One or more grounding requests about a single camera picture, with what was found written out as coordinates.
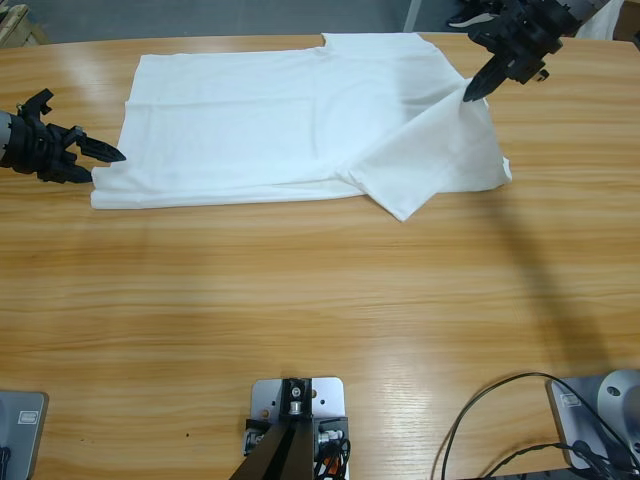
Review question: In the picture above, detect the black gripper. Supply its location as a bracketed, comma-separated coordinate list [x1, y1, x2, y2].
[1, 112, 128, 185]
[462, 0, 572, 104]

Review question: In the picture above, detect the white t-shirt with black logo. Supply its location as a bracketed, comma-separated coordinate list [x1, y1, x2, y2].
[89, 32, 514, 225]

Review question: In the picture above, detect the black sneaker with white sole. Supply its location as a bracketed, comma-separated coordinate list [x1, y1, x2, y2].
[446, 8, 495, 29]

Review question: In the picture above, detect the white metal pole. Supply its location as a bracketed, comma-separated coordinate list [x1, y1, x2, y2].
[402, 0, 422, 32]

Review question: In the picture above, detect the white bag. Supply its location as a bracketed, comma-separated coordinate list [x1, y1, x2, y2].
[574, 4, 626, 41]

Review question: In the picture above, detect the wooden pallet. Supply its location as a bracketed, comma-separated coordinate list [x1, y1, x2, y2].
[0, 2, 51, 49]

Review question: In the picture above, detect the black clamp with silver knob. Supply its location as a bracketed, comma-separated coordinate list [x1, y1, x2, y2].
[312, 414, 351, 469]
[243, 418, 274, 457]

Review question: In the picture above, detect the black gripper side bracket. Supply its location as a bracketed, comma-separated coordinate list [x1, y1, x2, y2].
[467, 24, 504, 52]
[14, 88, 55, 121]

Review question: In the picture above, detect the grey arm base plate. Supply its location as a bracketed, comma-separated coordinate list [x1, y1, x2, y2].
[545, 375, 640, 472]
[0, 390, 50, 480]

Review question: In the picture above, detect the white mount block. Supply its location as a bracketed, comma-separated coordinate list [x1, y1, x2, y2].
[249, 377, 351, 480]

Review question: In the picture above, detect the dark camera post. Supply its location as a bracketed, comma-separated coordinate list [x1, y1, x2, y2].
[233, 378, 317, 480]

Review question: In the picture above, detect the thin dark cable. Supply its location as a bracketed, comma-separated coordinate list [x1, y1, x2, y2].
[482, 438, 586, 480]

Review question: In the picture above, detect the black and orange cable bundle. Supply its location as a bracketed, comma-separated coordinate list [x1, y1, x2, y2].
[314, 439, 354, 480]

